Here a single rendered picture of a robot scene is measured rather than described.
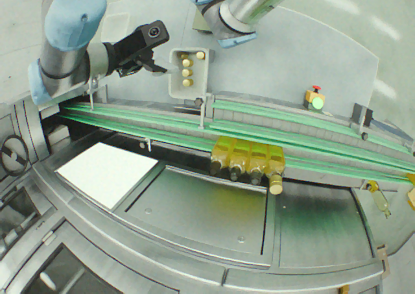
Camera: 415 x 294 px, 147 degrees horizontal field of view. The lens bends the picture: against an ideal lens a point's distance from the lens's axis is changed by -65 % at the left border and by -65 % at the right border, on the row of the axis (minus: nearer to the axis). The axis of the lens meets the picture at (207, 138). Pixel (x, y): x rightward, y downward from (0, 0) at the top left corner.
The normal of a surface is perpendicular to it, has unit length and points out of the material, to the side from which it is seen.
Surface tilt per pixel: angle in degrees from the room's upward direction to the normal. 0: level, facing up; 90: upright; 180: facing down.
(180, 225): 90
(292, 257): 90
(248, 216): 90
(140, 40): 19
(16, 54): 90
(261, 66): 0
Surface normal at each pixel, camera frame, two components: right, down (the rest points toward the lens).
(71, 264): 0.06, -0.90
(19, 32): 0.95, 0.18
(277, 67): -0.29, 0.40
